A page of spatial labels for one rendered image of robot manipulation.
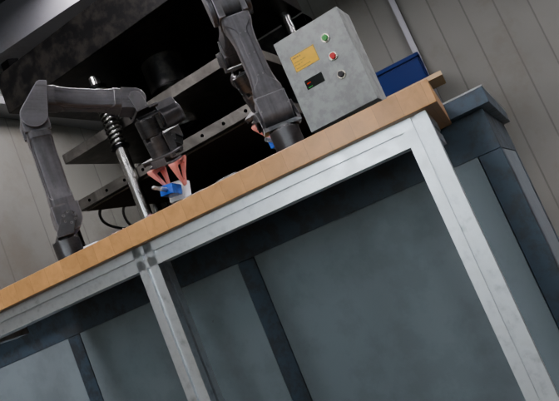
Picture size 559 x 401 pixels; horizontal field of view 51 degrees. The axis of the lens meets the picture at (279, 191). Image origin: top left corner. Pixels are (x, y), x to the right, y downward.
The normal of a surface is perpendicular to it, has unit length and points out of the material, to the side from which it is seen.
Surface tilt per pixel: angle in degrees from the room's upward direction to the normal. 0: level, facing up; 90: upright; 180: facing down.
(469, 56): 90
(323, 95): 90
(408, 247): 90
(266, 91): 87
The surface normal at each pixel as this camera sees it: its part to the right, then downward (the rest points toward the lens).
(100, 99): 0.32, -0.22
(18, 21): -0.34, 0.01
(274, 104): 0.01, -0.20
